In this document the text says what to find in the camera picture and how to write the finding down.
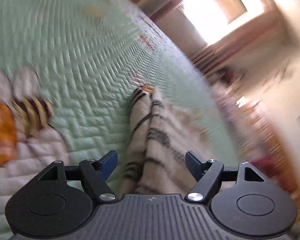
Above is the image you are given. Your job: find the white striped knit sweater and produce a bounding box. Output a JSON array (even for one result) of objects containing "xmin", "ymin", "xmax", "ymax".
[{"xmin": 118, "ymin": 88, "xmax": 239, "ymax": 196}]

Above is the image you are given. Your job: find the wooden bed headboard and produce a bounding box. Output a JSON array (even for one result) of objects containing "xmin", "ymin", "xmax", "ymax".
[{"xmin": 259, "ymin": 113, "xmax": 300, "ymax": 222}]

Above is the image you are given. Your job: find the floral pink pillow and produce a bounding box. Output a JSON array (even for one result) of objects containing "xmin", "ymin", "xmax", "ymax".
[{"xmin": 211, "ymin": 83, "xmax": 280, "ymax": 182}]

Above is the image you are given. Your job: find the green quilted bee bedspread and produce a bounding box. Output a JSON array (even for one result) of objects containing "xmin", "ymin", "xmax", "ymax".
[{"xmin": 0, "ymin": 0, "xmax": 243, "ymax": 240}]

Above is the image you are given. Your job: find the pink striped curtain right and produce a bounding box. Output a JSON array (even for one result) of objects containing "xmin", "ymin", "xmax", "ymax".
[{"xmin": 190, "ymin": 9, "xmax": 288, "ymax": 75}]

